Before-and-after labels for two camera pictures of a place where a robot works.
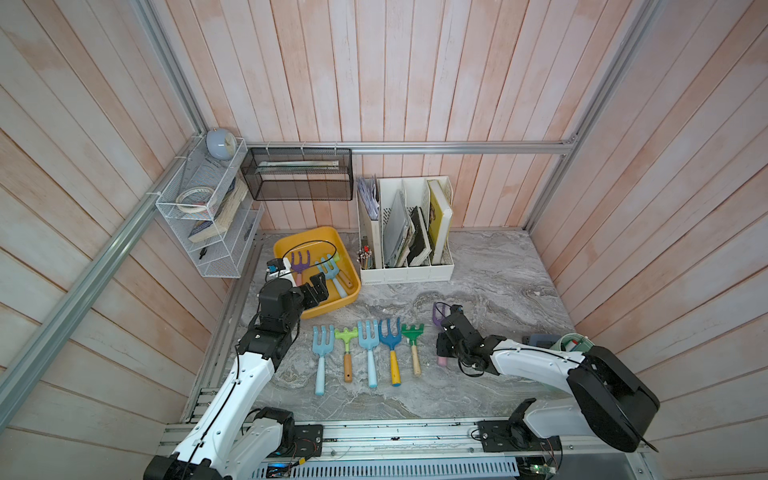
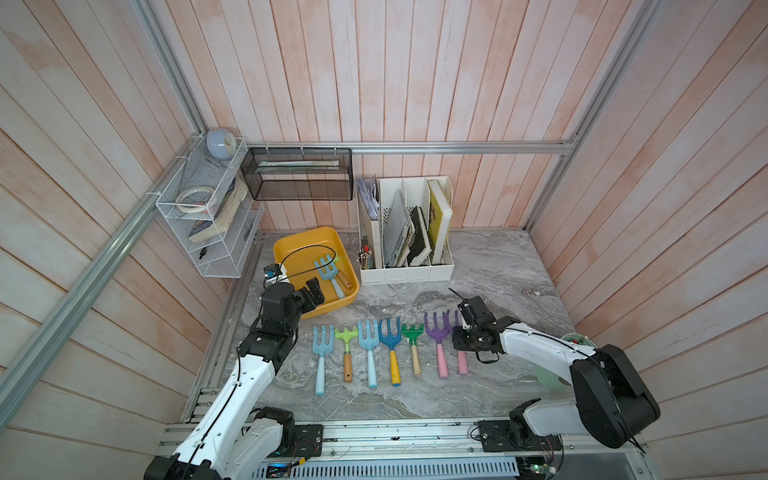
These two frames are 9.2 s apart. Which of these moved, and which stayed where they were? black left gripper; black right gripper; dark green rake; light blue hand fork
Moved: black right gripper
Stayed: light blue hand fork; dark green rake; black left gripper
